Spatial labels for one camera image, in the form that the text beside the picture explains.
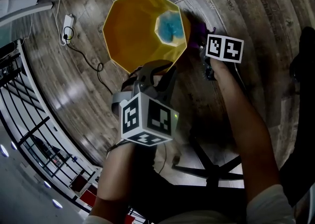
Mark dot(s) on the person's left forearm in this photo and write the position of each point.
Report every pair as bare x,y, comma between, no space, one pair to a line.
115,176

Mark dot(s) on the person's right leg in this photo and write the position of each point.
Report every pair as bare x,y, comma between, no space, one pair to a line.
302,132

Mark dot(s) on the person's white shirt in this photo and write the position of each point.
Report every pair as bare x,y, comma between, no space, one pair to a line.
270,208

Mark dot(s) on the yellow plastic bucket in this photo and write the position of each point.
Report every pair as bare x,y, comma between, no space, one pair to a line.
128,33

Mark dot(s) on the red board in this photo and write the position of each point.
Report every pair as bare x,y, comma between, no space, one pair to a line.
88,198

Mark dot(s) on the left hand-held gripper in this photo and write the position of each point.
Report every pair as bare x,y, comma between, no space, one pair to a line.
147,119

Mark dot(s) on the purple cloth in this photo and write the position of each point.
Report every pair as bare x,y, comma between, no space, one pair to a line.
200,33

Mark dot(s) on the person's black right shoe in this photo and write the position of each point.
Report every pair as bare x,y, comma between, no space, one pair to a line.
306,43

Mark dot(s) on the white power strip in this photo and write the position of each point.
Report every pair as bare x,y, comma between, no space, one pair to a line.
68,28

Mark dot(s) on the black wrist band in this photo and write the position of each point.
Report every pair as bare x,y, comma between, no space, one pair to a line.
118,145

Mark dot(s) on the blue crumpled wad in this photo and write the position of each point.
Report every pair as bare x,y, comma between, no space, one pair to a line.
171,28

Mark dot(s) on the black metal railing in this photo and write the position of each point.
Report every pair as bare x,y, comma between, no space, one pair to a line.
24,129

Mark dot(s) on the person's right forearm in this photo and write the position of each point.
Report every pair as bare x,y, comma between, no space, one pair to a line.
248,139

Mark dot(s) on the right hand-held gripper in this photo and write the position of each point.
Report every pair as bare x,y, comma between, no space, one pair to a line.
225,49

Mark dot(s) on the dark red box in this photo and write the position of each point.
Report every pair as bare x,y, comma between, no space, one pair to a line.
78,184

